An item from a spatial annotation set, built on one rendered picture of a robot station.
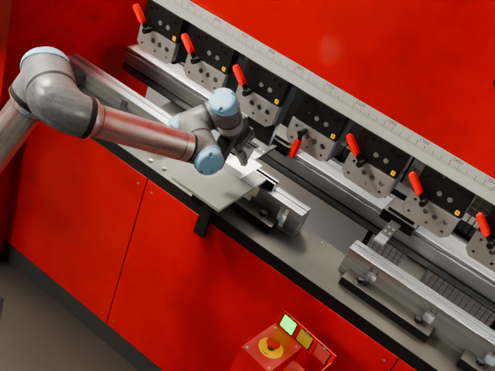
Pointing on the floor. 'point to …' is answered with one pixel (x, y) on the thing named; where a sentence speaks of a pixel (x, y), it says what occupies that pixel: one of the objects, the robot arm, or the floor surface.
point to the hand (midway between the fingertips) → (234, 160)
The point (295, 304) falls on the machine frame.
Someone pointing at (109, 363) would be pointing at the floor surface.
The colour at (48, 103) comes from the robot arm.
